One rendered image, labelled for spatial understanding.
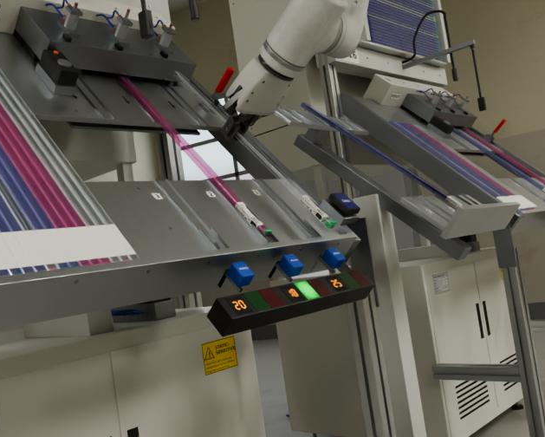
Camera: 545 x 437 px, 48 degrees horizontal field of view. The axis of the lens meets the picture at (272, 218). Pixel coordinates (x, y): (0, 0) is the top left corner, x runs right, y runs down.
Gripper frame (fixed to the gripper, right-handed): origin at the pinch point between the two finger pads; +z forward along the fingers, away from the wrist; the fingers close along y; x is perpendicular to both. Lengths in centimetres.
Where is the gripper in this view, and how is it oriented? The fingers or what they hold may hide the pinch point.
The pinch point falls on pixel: (235, 128)
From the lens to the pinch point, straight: 120.0
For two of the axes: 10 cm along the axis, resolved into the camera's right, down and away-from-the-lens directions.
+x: 5.1, 7.5, -4.1
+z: -5.3, 6.6, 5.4
